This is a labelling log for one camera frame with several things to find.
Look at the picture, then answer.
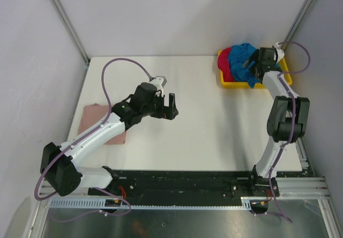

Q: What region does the blue t shirt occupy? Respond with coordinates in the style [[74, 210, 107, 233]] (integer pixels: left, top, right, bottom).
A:
[[227, 43, 259, 88]]

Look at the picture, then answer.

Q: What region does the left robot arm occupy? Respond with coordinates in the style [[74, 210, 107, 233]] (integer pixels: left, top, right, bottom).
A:
[[40, 76, 178, 196]]

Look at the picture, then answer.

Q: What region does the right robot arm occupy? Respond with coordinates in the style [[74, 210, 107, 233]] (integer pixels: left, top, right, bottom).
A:
[[243, 43, 310, 196]]

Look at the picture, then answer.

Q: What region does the yellow plastic tray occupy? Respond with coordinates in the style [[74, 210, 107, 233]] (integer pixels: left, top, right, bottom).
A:
[[217, 48, 293, 90]]

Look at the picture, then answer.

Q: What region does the red t shirt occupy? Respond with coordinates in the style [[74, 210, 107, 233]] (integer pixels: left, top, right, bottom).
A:
[[217, 47, 236, 83]]

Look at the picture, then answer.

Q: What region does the folded pink t shirt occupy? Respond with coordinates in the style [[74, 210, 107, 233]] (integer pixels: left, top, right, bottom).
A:
[[77, 103, 126, 145]]

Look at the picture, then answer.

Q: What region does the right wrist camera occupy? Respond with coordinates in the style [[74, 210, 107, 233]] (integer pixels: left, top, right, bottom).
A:
[[273, 42, 285, 63]]

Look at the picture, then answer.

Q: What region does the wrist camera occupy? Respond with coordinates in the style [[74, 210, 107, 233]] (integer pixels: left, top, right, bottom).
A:
[[150, 76, 167, 92], [273, 42, 285, 63]]

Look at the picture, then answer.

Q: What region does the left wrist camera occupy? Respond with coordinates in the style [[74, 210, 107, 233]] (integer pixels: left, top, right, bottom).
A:
[[150, 76, 167, 92]]

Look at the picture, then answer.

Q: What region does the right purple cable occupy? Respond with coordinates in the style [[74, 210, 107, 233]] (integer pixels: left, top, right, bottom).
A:
[[269, 41, 311, 224]]

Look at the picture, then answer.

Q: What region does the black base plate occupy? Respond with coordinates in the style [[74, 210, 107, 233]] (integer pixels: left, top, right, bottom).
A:
[[87, 169, 280, 214]]

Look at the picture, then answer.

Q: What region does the right aluminium frame post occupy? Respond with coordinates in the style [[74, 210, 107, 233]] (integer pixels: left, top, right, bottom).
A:
[[284, 0, 316, 41]]

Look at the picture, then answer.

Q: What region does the aluminium frame post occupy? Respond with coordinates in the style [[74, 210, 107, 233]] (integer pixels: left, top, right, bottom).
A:
[[49, 0, 90, 65], [284, 0, 316, 41]]

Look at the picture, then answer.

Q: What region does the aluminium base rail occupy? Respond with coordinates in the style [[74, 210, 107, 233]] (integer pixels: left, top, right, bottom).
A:
[[38, 177, 331, 199]]

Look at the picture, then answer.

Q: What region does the white cable duct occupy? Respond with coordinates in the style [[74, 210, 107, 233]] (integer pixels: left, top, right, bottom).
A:
[[49, 198, 251, 211]]

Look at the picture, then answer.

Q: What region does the left aluminium frame post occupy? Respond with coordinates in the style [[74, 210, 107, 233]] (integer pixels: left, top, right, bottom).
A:
[[49, 0, 90, 65]]

